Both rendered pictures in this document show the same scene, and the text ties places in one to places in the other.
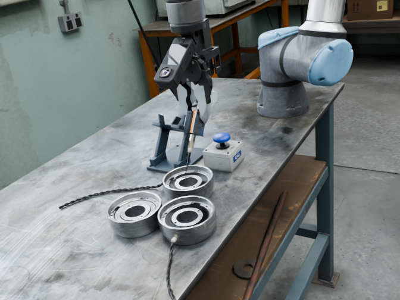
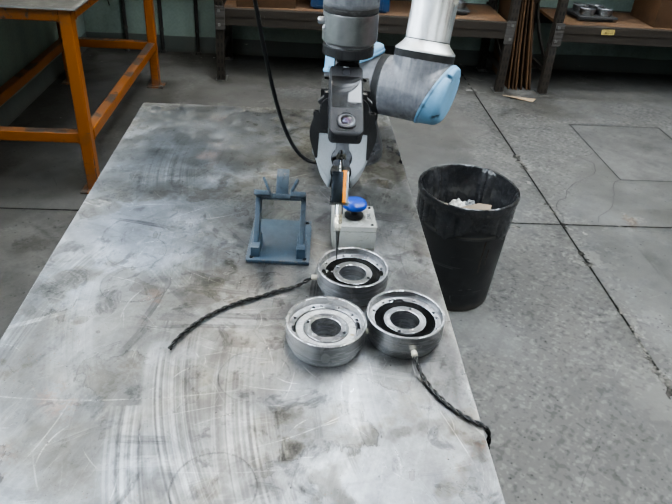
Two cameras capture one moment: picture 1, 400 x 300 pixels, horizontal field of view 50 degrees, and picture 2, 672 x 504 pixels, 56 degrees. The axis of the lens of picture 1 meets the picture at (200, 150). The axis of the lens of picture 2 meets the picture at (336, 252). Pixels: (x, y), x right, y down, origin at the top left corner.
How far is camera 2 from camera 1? 58 cm
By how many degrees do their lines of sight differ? 34
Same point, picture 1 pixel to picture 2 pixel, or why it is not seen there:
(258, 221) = not seen: hidden behind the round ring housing
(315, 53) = (430, 83)
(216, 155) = (356, 229)
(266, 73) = not seen: hidden behind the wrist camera
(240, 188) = (408, 270)
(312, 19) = (423, 37)
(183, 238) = (425, 348)
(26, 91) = not seen: outside the picture
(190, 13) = (370, 34)
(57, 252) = (248, 414)
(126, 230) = (341, 355)
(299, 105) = (378, 147)
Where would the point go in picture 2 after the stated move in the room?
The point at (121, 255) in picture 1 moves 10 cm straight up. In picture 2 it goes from (350, 391) to (356, 329)
